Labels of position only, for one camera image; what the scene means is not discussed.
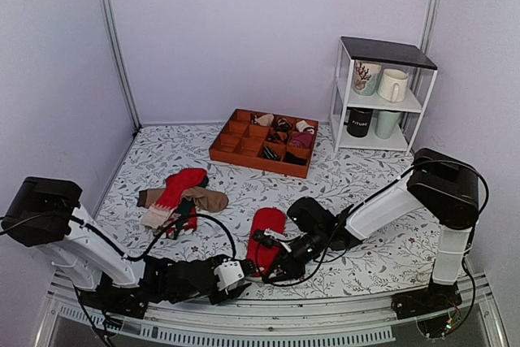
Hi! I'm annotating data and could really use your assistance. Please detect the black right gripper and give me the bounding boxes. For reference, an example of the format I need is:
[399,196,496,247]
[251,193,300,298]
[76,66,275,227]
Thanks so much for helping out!
[266,228,328,284]

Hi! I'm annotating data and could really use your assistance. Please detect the red santa sock pair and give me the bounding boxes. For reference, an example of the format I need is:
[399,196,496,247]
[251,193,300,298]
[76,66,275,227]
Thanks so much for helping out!
[246,208,286,274]

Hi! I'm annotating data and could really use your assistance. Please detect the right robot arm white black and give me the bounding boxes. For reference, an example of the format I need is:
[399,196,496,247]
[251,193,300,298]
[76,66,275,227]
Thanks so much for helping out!
[261,148,488,311]

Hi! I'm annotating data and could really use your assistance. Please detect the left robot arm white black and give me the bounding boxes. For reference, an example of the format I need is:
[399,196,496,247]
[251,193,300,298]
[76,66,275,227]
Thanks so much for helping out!
[1,176,255,310]

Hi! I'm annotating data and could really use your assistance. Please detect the black striped socks in tray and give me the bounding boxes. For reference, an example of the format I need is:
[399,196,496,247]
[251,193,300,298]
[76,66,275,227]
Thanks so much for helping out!
[262,145,285,162]

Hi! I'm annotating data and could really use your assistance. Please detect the purple socks in tray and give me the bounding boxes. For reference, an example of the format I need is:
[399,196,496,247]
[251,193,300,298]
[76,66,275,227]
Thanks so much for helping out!
[288,132,314,149]

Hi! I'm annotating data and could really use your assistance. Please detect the white brown socks in tray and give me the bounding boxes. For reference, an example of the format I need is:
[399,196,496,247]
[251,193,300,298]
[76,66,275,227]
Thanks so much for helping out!
[296,119,315,135]

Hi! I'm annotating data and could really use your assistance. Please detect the brown patterned socks in tray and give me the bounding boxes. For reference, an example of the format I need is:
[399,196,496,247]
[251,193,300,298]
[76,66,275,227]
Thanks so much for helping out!
[266,117,293,145]

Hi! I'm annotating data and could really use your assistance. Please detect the beige rolled socks in tray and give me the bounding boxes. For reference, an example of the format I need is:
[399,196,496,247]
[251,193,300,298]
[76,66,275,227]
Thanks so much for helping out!
[250,114,275,127]

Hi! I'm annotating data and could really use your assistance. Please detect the dark green patterned sock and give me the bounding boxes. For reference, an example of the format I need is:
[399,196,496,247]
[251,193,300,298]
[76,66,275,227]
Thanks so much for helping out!
[152,200,199,241]

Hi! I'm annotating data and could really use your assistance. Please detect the floral table cloth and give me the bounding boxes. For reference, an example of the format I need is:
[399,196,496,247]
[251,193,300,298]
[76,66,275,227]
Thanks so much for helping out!
[97,124,440,300]

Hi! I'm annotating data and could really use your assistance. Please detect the red sock in pile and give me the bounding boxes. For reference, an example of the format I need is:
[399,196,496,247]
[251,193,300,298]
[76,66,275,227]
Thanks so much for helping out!
[154,168,207,210]

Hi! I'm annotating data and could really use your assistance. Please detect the orange divided organizer tray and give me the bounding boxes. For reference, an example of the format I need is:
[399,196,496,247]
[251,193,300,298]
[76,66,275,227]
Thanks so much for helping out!
[209,108,319,179]

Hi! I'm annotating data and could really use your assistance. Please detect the black mug with text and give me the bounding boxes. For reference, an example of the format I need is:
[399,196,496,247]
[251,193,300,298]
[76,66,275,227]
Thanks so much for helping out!
[347,107,373,138]

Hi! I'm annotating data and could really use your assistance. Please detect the pale green mug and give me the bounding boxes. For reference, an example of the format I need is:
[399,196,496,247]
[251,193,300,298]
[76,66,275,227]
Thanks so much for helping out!
[375,111,401,140]

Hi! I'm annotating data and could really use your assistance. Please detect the white shelf rack black top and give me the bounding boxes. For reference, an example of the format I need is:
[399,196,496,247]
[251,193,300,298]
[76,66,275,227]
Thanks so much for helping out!
[329,37,438,154]

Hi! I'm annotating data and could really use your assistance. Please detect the floral patterned mug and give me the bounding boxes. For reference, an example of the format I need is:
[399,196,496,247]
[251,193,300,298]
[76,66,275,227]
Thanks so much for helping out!
[353,60,382,96]

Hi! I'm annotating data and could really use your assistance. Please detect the cream white mug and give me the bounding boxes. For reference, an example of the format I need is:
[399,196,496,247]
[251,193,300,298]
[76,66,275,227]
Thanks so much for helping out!
[377,68,409,103]

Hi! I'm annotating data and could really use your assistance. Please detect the aluminium front table rail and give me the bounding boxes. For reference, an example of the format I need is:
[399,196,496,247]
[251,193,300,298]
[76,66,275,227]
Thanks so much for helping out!
[35,275,517,346]

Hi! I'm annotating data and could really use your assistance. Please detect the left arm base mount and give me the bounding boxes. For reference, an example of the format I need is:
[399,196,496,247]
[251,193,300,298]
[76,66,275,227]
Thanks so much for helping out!
[79,274,149,319]

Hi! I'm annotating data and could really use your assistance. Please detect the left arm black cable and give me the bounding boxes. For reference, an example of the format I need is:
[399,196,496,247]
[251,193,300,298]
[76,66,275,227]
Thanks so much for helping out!
[0,206,237,262]

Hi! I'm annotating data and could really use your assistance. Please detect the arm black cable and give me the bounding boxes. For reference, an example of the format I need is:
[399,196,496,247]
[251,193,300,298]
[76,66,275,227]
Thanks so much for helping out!
[0,206,237,262]
[259,158,488,287]

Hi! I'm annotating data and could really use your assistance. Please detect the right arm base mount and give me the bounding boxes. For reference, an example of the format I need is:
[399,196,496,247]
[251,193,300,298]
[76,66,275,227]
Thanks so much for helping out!
[391,281,462,319]

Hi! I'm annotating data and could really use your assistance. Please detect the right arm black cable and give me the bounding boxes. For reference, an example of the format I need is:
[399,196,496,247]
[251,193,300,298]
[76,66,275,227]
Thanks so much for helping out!
[259,158,488,287]

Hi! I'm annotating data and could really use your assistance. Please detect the right aluminium frame post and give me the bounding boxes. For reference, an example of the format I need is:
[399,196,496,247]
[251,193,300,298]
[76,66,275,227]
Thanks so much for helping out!
[418,0,448,55]

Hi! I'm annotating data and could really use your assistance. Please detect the aluminium frame post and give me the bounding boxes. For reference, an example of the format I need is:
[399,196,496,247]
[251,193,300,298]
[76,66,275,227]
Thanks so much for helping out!
[99,0,142,135]
[418,0,448,55]

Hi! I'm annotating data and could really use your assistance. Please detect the left aluminium frame post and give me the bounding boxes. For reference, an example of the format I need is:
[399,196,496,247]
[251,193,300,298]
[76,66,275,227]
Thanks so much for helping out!
[99,0,142,135]

